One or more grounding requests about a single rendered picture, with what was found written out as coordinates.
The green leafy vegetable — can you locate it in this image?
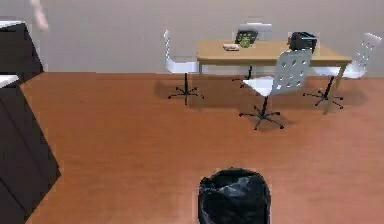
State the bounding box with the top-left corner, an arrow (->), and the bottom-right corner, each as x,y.
239,35 -> 252,49

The white swivel chair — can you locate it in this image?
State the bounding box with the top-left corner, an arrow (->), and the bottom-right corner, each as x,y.
162,29 -> 205,106
302,32 -> 383,110
231,22 -> 273,89
238,48 -> 314,131

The light wooden table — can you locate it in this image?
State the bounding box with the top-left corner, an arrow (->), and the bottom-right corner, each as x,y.
196,39 -> 353,116

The black trash bin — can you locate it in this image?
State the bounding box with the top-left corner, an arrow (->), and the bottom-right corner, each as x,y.
197,167 -> 272,224

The black toaster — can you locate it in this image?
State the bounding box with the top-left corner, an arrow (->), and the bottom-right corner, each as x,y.
288,31 -> 318,52

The dark brown cabinet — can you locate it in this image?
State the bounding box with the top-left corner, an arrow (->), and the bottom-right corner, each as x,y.
0,20 -> 45,83
0,74 -> 62,224

